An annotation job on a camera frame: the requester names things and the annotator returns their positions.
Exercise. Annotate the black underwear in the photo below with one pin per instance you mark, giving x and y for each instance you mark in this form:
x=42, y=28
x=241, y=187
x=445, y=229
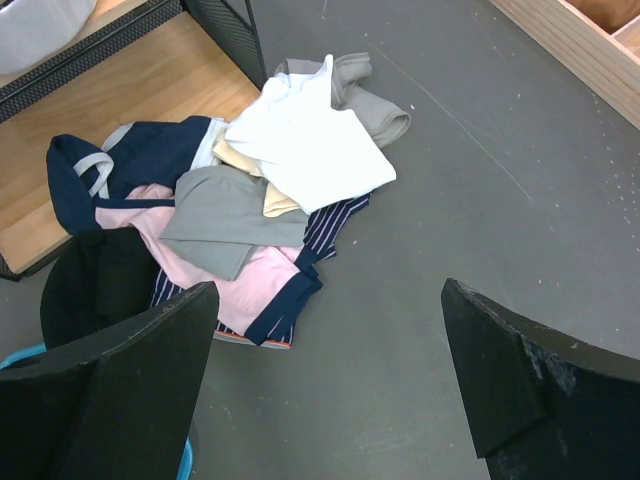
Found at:
x=101, y=278

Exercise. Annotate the teal polka dot plate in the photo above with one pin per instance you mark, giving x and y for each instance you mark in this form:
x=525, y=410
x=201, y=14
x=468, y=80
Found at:
x=21, y=358

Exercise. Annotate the navy blue underwear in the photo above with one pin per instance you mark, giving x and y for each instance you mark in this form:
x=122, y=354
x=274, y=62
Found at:
x=137, y=167

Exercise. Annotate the brown rolled underwear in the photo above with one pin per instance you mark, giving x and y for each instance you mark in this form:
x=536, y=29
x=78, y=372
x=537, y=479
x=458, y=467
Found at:
x=610, y=15

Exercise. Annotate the cream underwear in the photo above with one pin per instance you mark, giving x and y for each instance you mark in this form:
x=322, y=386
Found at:
x=275, y=202

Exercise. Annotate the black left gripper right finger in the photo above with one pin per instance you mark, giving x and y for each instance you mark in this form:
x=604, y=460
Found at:
x=540, y=404

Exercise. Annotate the white ceramic bowl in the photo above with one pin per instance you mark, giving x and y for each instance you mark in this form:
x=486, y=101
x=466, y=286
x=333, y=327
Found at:
x=33, y=29

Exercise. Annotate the navy striped underwear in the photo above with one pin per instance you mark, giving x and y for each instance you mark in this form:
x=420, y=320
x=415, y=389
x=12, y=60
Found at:
x=323, y=227

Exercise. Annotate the taupe grey underwear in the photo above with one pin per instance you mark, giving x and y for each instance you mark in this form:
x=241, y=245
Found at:
x=384, y=121

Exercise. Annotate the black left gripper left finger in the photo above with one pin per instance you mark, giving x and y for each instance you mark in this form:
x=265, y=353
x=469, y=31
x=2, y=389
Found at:
x=116, y=404

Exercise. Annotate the white underwear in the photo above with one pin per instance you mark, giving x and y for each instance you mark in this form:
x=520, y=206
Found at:
x=310, y=152

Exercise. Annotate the pink underwear navy trim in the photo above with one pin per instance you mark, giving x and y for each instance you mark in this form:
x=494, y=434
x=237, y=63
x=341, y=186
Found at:
x=262, y=303

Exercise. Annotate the wooden compartment tray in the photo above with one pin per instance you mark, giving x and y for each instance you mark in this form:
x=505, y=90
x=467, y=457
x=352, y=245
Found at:
x=608, y=63

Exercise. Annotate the black wire wooden shelf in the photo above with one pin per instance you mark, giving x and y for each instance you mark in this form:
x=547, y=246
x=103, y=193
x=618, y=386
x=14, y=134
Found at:
x=133, y=60

